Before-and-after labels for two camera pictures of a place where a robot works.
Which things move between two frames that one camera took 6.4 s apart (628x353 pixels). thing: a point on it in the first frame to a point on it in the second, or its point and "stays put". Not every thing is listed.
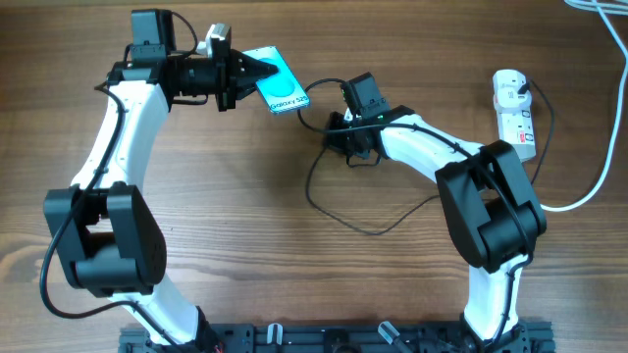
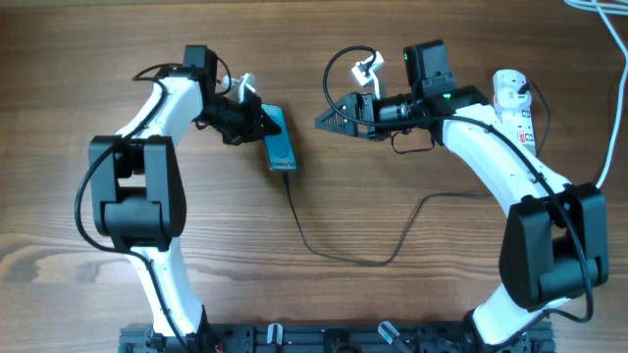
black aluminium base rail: (527, 336) stays put
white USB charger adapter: (509, 96) stays put
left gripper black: (232, 77) to (250, 129)
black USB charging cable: (321, 211) to (525, 87)
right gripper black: (334, 141) to (357, 106)
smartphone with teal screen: (281, 91) to (279, 146)
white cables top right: (616, 7) stays put
